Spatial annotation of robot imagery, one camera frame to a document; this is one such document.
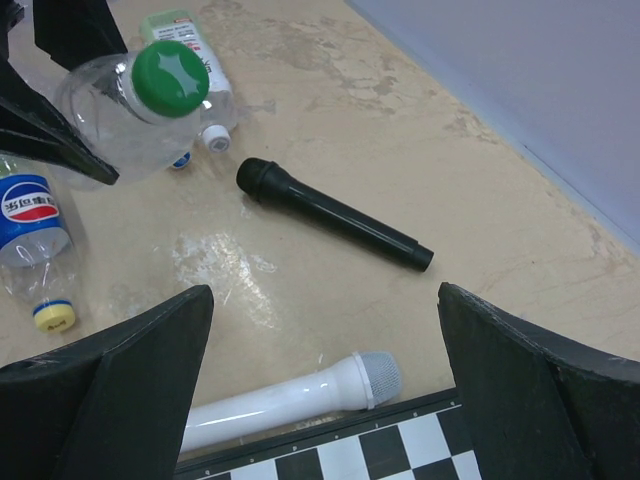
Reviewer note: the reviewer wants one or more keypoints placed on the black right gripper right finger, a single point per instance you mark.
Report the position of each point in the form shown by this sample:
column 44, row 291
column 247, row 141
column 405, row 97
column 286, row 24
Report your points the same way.
column 539, row 405

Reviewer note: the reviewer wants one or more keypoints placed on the black microphone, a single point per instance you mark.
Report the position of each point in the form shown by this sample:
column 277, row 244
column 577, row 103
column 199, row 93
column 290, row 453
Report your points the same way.
column 267, row 183

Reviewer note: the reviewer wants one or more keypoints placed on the white microphone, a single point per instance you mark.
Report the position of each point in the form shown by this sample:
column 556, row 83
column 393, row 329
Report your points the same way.
column 361, row 381

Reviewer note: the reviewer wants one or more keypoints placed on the green bottle cap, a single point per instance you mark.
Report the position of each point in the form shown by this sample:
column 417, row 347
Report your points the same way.
column 169, row 78

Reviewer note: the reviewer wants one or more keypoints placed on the Pepsi bottle blue label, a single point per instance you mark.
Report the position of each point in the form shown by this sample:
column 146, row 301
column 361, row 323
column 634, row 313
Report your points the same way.
column 38, row 261

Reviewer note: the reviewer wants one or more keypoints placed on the black white chessboard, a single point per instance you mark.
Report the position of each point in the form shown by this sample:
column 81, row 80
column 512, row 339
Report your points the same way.
column 421, row 438

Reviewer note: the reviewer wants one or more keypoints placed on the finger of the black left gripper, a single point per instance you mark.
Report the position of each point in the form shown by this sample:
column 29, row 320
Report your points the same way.
column 73, row 32
column 32, row 128

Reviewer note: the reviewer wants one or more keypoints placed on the clear bottle blue cap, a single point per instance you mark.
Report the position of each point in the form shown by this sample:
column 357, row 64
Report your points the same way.
column 182, row 162

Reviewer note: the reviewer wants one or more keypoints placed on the clear plastic bottle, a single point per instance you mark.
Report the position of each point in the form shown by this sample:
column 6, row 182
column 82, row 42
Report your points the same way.
column 98, row 100

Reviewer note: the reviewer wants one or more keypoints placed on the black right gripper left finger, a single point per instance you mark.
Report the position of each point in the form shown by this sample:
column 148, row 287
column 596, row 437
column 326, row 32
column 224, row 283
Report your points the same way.
column 112, row 405

